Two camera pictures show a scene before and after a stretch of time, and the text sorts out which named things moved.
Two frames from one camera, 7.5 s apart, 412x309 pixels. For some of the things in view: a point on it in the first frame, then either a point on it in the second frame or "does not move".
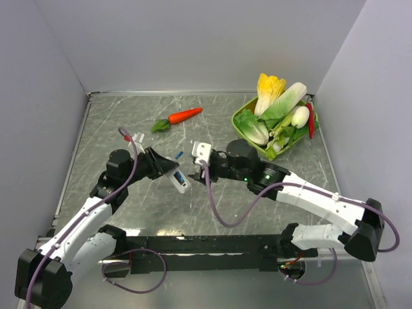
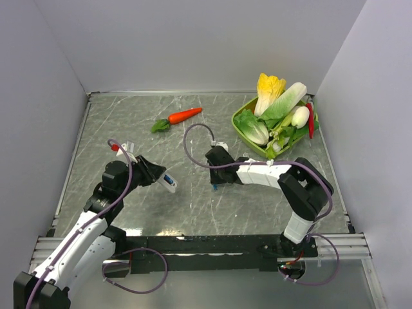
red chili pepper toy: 310,119 does not move
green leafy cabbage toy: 252,127 does not move
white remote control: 180,181 -> 169,182
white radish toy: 300,117 does not move
